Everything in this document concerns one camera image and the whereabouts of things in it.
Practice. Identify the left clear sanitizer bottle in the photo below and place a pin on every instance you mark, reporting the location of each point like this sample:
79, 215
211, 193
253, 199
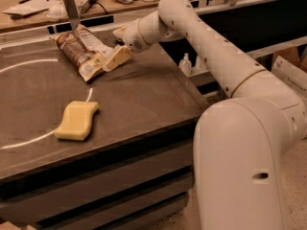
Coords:
185, 65

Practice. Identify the brown chip bag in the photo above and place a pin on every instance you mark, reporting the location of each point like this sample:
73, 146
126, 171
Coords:
86, 52

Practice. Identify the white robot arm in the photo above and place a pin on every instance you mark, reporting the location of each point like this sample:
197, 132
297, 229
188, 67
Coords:
238, 142

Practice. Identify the white cardboard box with logo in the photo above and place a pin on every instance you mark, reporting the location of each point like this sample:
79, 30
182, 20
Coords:
286, 65

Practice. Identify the grey metal shelf rail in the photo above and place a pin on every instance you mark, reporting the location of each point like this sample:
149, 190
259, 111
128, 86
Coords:
262, 55

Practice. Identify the left metal bracket post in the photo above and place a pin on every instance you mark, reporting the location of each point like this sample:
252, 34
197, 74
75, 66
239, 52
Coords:
72, 13

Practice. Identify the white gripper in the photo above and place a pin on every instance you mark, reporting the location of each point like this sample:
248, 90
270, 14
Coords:
132, 36

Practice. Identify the white papers on desk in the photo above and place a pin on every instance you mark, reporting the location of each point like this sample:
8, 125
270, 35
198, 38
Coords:
32, 7

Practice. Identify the yellow sponge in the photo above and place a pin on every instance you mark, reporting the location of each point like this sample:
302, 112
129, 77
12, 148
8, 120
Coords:
76, 121

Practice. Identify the white crumpled mask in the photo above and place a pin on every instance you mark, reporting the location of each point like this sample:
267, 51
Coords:
56, 13

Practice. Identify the grey drawer cabinet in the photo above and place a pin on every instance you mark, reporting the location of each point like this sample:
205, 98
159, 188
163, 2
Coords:
118, 184

